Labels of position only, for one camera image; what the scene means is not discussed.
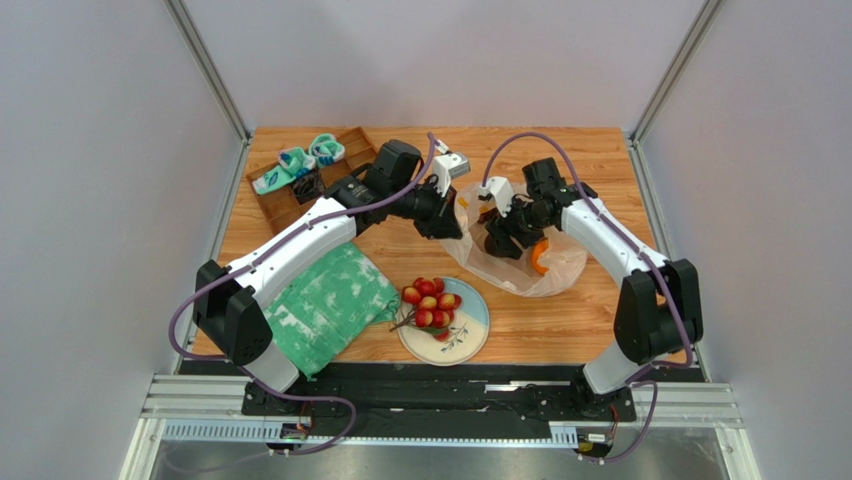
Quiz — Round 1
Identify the translucent white plastic bag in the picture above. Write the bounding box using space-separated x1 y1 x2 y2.
440 183 589 297

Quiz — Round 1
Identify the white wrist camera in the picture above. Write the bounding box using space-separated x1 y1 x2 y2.
432 140 471 197
477 176 516 217

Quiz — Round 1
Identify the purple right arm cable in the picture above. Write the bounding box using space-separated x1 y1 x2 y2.
480 131 695 465

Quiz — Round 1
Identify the dark patterned folded sock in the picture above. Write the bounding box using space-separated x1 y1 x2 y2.
291 171 326 205

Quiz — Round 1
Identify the green white cloth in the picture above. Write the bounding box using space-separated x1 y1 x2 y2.
264 243 401 378

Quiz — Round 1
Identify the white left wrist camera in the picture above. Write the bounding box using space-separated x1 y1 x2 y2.
432 140 471 197

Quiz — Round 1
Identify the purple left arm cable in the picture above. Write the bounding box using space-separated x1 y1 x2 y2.
167 131 437 457

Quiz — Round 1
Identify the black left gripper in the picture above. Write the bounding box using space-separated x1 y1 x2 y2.
389 177 463 241

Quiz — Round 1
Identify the orange fake tangerine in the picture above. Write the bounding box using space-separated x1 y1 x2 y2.
529 238 549 275

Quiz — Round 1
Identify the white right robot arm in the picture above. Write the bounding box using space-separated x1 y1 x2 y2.
478 158 704 398

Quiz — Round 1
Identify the cream and blue ceramic plate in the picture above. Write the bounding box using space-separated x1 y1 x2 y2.
395 277 490 367

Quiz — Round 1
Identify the aluminium frame rail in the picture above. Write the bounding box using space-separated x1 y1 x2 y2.
163 0 252 145

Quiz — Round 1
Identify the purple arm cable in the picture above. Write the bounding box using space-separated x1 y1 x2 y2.
167 131 437 457
480 131 695 465

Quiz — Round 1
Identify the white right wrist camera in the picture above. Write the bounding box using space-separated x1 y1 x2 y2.
477 176 516 217

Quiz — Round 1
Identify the teal white rolled sock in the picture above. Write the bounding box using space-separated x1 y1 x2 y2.
309 133 346 168

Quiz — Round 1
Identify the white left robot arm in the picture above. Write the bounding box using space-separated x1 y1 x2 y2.
185 139 470 394

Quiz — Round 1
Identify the wooden compartment tray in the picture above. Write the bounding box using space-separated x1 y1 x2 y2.
245 127 378 235

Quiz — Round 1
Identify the red fake fruit bunch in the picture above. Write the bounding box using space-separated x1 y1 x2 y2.
390 277 463 342

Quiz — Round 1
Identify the white teal patterned sock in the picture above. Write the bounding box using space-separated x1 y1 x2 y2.
252 147 317 195

